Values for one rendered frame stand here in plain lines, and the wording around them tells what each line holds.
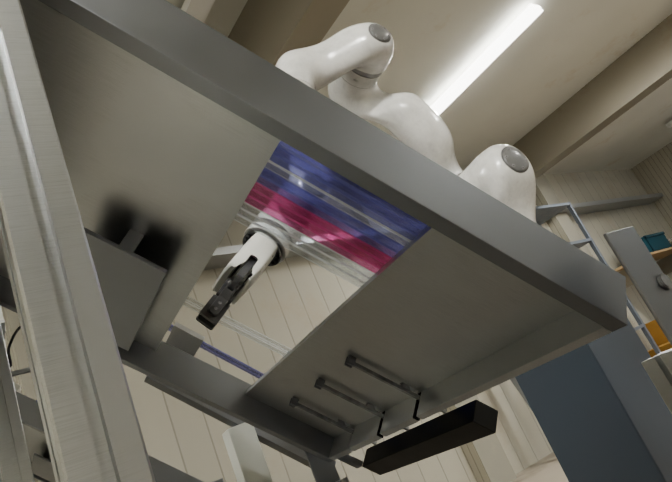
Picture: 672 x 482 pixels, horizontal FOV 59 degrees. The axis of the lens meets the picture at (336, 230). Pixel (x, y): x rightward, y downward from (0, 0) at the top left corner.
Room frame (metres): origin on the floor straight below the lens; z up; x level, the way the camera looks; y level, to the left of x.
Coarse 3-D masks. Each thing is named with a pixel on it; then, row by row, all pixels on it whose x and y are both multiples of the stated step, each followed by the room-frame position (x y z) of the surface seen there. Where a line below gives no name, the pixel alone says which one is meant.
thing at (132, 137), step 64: (64, 64) 0.48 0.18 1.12; (128, 64) 0.47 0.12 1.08; (64, 128) 0.56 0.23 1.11; (128, 128) 0.54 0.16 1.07; (192, 128) 0.53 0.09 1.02; (256, 128) 0.51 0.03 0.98; (128, 192) 0.64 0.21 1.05; (192, 192) 0.62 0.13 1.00; (0, 256) 0.84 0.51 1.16; (128, 256) 0.70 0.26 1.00; (192, 256) 0.74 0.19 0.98; (128, 320) 0.86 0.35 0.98
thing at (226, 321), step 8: (184, 304) 0.88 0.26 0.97; (192, 304) 0.87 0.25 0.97; (200, 304) 0.88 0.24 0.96; (224, 320) 0.90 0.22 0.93; (232, 320) 0.91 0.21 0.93; (232, 328) 0.91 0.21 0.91; (240, 328) 0.91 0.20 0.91; (248, 328) 0.92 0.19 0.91; (248, 336) 0.92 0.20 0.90; (256, 336) 0.92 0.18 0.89; (264, 336) 0.93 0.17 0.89; (264, 344) 0.94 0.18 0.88; (272, 344) 0.94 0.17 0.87; (280, 344) 0.94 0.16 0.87; (280, 352) 0.95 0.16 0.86
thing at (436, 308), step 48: (432, 240) 0.62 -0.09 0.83; (384, 288) 0.72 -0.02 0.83; (432, 288) 0.70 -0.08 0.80; (480, 288) 0.68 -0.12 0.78; (528, 288) 0.66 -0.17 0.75; (336, 336) 0.84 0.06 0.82; (384, 336) 0.82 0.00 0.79; (432, 336) 0.79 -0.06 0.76; (480, 336) 0.77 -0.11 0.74; (288, 384) 1.02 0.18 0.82; (336, 384) 0.98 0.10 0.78; (384, 384) 0.94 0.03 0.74; (432, 384) 0.91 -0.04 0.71; (336, 432) 1.16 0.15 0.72
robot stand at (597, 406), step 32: (576, 352) 1.15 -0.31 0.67; (608, 352) 1.17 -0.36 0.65; (640, 352) 1.24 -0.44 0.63; (544, 384) 1.22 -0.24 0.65; (576, 384) 1.18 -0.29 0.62; (608, 384) 1.14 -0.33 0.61; (640, 384) 1.19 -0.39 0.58; (544, 416) 1.25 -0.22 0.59; (576, 416) 1.20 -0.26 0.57; (608, 416) 1.16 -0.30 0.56; (640, 416) 1.16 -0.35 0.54; (576, 448) 1.23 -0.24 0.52; (608, 448) 1.18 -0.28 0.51; (640, 448) 1.14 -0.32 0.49; (576, 480) 1.25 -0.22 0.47; (608, 480) 1.21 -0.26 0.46; (640, 480) 1.16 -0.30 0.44
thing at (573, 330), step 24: (576, 312) 0.68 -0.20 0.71; (528, 336) 0.74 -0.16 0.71; (552, 336) 0.70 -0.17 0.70; (576, 336) 0.67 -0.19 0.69; (600, 336) 0.65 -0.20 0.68; (480, 360) 0.82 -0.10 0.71; (504, 360) 0.77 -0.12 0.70; (528, 360) 0.73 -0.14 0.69; (456, 384) 0.85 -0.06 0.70; (480, 384) 0.80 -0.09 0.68; (408, 408) 0.95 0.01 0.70; (432, 408) 0.89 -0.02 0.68; (360, 432) 1.08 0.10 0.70; (384, 432) 1.00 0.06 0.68; (336, 456) 1.15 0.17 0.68
